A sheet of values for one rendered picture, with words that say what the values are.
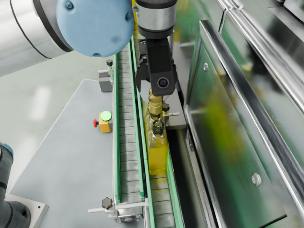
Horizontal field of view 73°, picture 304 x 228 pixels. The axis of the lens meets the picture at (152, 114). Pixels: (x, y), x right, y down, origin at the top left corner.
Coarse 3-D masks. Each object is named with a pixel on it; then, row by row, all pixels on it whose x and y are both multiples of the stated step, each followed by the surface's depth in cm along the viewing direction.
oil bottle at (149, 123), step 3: (147, 117) 61; (162, 117) 61; (147, 120) 60; (150, 120) 59; (162, 120) 60; (147, 123) 59; (150, 123) 59; (147, 126) 59; (150, 126) 59; (147, 129) 60; (150, 129) 59; (165, 129) 61; (147, 132) 60; (147, 153) 71; (147, 156) 73
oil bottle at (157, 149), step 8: (152, 136) 56; (152, 144) 55; (160, 144) 56; (168, 144) 57; (152, 152) 58; (160, 152) 59; (152, 160) 62; (160, 160) 62; (152, 168) 66; (160, 168) 67
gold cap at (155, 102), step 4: (152, 96) 54; (160, 96) 54; (152, 100) 53; (156, 100) 53; (160, 100) 53; (152, 104) 53; (156, 104) 53; (160, 104) 53; (152, 108) 54; (156, 108) 54; (160, 108) 55; (152, 112) 55; (156, 112) 55; (160, 112) 56
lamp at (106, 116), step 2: (104, 112) 92; (106, 112) 92; (108, 112) 92; (102, 114) 91; (104, 114) 91; (106, 114) 91; (108, 114) 91; (110, 114) 92; (102, 116) 91; (104, 116) 91; (106, 116) 91; (108, 116) 91; (110, 116) 92; (102, 118) 91; (104, 118) 91; (106, 118) 91; (108, 118) 91; (110, 118) 93; (104, 120) 92; (106, 120) 92; (108, 120) 92
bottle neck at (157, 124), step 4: (156, 120) 53; (160, 120) 53; (152, 124) 52; (156, 124) 54; (160, 124) 54; (152, 128) 54; (156, 128) 52; (160, 128) 52; (156, 132) 53; (160, 132) 53; (156, 136) 55; (160, 136) 55
